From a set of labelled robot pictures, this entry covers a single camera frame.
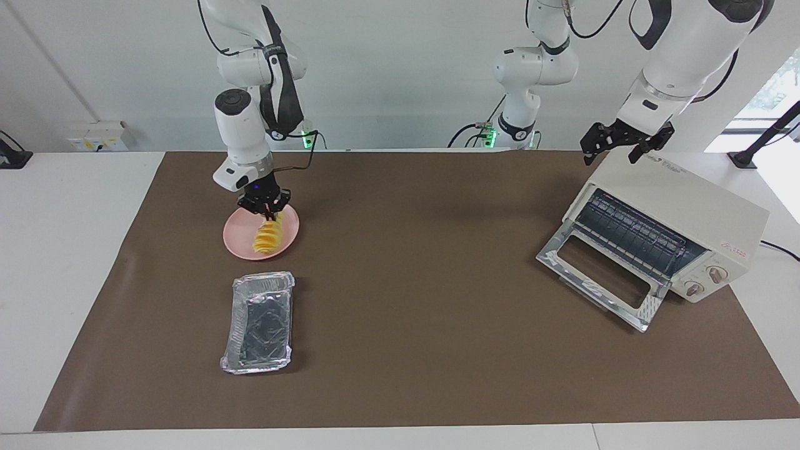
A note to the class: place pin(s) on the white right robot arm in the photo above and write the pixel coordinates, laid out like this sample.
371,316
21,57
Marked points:
240,125

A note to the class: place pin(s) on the aluminium foil tray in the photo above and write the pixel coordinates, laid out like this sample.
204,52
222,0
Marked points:
259,325

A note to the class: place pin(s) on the black camera stand pole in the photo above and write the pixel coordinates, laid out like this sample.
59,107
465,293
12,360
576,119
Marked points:
765,134

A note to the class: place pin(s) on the cream oven knob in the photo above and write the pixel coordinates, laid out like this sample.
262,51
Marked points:
695,289
717,275

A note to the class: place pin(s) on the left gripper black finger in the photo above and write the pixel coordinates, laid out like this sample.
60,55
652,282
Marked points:
590,144
640,153

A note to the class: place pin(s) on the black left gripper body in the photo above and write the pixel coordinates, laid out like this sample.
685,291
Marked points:
625,134

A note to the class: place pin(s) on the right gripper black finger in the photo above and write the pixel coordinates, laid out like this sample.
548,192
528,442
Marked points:
282,206
264,212

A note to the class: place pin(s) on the black clamp stand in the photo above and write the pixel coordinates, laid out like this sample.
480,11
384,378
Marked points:
12,156

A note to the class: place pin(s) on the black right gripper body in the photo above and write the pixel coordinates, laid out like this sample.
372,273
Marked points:
265,195

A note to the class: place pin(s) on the glass oven door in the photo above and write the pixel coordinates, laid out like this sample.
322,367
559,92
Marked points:
562,256

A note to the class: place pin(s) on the cream toaster oven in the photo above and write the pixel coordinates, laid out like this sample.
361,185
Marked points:
700,209

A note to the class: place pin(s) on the pink round plate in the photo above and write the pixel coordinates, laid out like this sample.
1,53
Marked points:
240,240

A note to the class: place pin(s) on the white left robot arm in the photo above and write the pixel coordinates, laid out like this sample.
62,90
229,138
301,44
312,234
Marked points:
681,56

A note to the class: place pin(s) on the brown table mat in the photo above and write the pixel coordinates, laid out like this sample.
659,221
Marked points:
437,350

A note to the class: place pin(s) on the white wall socket strip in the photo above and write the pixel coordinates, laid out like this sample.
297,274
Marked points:
94,137

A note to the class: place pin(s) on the sliced yellow bread loaf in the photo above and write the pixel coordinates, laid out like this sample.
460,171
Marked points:
267,237

